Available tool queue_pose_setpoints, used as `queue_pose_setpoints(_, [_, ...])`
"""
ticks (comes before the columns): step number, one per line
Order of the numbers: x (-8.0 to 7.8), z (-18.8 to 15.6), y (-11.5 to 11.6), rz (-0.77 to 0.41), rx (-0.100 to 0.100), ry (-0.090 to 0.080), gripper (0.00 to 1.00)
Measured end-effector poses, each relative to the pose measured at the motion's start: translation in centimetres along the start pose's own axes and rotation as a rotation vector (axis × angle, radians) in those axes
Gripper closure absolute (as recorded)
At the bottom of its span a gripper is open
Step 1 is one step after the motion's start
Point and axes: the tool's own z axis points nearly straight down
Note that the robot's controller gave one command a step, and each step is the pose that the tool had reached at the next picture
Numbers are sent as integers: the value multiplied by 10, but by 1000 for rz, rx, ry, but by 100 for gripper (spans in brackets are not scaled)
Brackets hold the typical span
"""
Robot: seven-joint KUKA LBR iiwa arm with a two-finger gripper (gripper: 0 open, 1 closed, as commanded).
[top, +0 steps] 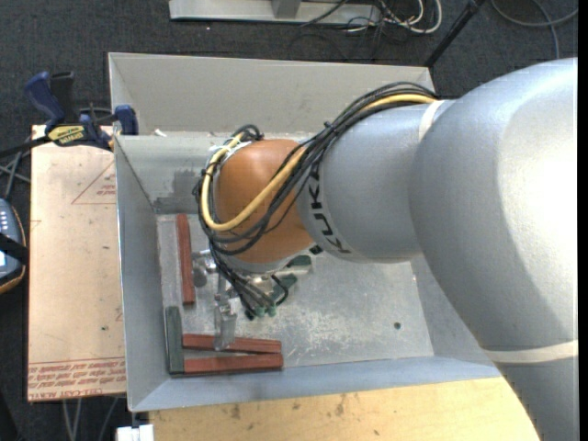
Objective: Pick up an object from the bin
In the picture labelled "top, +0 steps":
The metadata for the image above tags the red-brown flat block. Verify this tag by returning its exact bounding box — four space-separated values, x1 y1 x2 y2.
181 333 283 356
183 352 285 376
175 213 198 307

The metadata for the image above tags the grey metal bin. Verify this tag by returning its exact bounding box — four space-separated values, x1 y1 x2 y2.
107 51 503 413

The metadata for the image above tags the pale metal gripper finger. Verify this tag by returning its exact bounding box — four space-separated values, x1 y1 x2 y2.
191 249 218 289
212 293 239 352

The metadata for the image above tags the brown cardboard board, red print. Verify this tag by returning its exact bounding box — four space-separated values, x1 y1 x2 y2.
27 124 128 403

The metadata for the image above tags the dark green flat block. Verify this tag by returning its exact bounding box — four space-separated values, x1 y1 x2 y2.
164 305 186 377

